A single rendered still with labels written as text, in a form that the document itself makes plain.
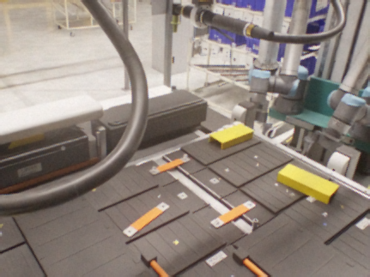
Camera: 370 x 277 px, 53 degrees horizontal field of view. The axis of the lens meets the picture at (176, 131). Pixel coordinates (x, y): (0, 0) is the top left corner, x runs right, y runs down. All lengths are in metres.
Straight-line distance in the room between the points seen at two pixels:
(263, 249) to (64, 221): 0.49
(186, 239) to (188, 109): 0.58
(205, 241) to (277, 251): 0.17
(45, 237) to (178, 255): 0.32
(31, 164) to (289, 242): 0.73
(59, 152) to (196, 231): 0.47
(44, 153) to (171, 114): 0.46
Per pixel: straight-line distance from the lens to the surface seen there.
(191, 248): 0.92
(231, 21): 1.25
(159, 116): 1.29
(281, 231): 1.00
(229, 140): 1.30
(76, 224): 0.98
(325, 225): 1.07
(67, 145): 1.15
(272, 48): 2.22
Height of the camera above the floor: 1.66
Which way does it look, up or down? 28 degrees down
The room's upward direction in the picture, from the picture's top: 3 degrees clockwise
